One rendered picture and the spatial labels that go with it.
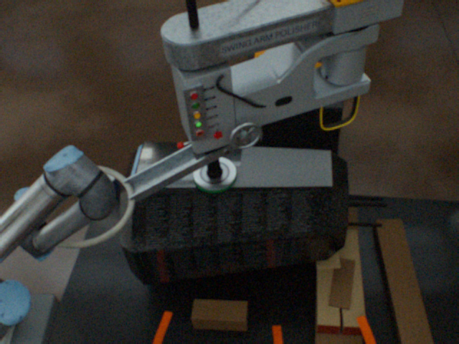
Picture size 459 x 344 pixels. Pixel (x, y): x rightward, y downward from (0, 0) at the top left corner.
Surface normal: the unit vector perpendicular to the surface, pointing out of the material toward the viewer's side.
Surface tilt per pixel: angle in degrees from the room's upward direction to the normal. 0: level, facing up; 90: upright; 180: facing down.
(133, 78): 0
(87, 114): 0
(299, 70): 90
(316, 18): 90
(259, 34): 90
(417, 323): 0
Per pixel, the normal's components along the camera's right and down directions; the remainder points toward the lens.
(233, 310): -0.07, -0.66
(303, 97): 0.33, 0.69
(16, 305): 0.74, -0.42
